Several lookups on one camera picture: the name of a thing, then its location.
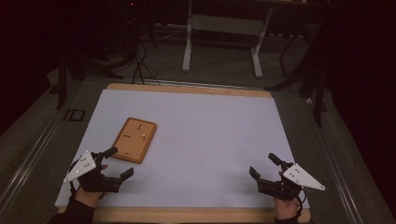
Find black stand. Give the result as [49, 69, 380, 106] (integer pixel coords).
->
[265, 31, 328, 127]
[55, 49, 124, 110]

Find black cables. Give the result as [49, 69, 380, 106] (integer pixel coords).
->
[132, 40, 162, 87]

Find white metal stand frame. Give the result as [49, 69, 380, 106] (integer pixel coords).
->
[181, 0, 275, 78]

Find person's left hand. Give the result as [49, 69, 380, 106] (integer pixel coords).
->
[74, 163, 110, 209]

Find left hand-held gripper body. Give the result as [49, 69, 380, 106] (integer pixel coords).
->
[63, 150, 123, 194]

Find metal floor rail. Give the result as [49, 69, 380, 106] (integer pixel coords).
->
[0, 102, 68, 213]
[303, 97, 363, 224]

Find black floor box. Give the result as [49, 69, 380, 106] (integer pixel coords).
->
[64, 108, 86, 122]

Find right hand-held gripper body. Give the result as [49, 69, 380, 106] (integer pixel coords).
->
[257, 162, 327, 202]

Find wooden board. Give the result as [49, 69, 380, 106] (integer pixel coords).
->
[110, 117, 158, 165]

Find person's right hand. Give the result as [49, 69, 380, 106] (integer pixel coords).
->
[273, 170, 303, 220]

